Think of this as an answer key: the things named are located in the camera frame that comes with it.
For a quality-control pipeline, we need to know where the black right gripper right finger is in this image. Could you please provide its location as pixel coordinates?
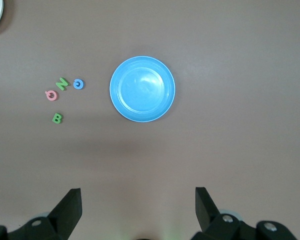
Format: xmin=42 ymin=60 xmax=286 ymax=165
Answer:
xmin=191 ymin=186 xmax=297 ymax=240

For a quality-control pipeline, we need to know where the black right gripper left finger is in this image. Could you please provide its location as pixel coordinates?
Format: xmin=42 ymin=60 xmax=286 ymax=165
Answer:
xmin=0 ymin=188 xmax=83 ymax=240

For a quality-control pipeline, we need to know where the green uppercase letter B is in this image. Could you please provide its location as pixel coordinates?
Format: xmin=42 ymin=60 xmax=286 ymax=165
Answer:
xmin=51 ymin=112 xmax=64 ymax=125

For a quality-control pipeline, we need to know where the blue plate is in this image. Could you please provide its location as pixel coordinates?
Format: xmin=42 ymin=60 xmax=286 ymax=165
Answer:
xmin=109 ymin=55 xmax=176 ymax=123

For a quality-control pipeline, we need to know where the pink uppercase letter Q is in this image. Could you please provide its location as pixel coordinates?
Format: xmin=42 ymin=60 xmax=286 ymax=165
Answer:
xmin=44 ymin=89 xmax=59 ymax=102

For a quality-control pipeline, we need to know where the green uppercase letter N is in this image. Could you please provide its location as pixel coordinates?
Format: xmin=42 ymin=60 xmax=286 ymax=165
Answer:
xmin=55 ymin=77 xmax=71 ymax=92

